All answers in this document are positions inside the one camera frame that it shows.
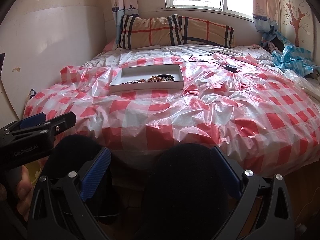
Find white shallow cardboard box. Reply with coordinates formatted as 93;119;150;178
110;64;184;93

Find yellow bowl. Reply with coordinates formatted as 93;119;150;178
25;160;42;185

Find blue checkered cloth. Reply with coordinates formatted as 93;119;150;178
258;25;319;77

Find red white checkered plastic sheet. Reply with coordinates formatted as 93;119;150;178
23;55;319;176

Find black cable with adapter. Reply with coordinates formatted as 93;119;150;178
188;51;258;74

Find right pink curtain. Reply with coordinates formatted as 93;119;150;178
252;0;280;47

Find person's left hand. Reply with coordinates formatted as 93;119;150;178
14;165;34;222

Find plaid tan pillow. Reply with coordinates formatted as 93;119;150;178
117;14;235;50

